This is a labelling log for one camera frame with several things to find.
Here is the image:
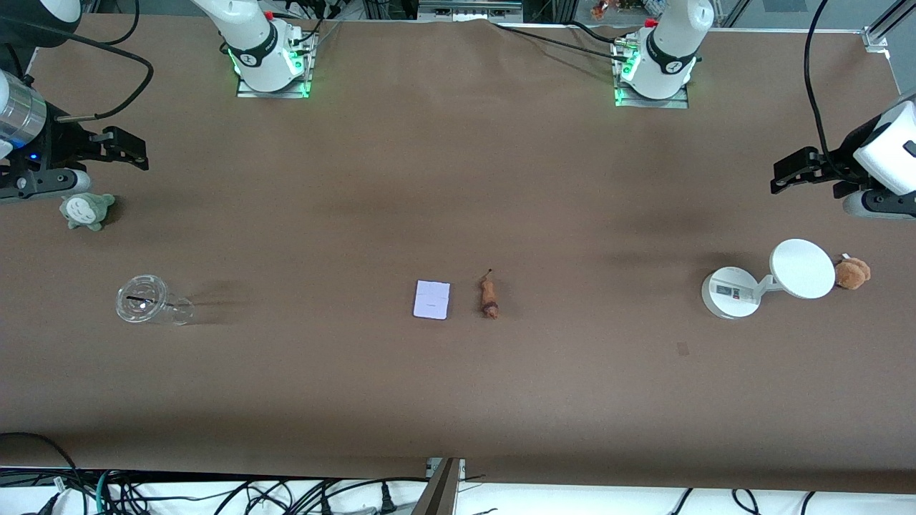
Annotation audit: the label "brown lion figurine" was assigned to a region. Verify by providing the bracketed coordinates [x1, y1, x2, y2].
[478, 268, 501, 320]

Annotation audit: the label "white card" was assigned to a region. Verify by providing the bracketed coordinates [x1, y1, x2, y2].
[413, 280, 452, 320]

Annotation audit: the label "grey Totoro plush toy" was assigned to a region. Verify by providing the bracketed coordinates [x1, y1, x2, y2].
[59, 192, 116, 232]

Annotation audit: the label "brown plush toy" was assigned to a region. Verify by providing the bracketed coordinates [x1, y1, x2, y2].
[834, 253, 872, 291]

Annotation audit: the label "clear plastic cup with lid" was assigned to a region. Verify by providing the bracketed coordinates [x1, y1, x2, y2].
[116, 275, 195, 326]

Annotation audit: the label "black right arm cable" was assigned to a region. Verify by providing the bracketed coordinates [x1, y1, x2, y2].
[0, 0, 155, 122]

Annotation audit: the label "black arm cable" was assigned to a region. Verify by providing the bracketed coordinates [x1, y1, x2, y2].
[804, 0, 859, 176]
[0, 0, 155, 122]

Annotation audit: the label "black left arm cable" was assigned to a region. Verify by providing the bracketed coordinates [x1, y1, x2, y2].
[804, 0, 859, 176]

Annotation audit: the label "aluminium frame profile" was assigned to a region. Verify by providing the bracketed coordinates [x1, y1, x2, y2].
[862, 0, 916, 52]

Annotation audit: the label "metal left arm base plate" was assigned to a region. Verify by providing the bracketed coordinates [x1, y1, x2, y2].
[613, 39, 690, 109]

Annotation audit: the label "black cable across table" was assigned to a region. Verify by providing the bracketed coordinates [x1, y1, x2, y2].
[490, 21, 634, 62]

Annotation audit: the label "black looping floor cable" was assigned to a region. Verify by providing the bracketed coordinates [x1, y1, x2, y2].
[0, 431, 81, 501]

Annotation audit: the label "tangled black floor cables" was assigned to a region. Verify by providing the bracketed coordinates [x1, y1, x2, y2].
[107, 472, 316, 515]

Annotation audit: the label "black plug cable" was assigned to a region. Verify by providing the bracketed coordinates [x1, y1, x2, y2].
[315, 478, 401, 515]

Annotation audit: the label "brown angled post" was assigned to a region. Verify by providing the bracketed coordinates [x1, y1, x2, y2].
[411, 458, 466, 515]

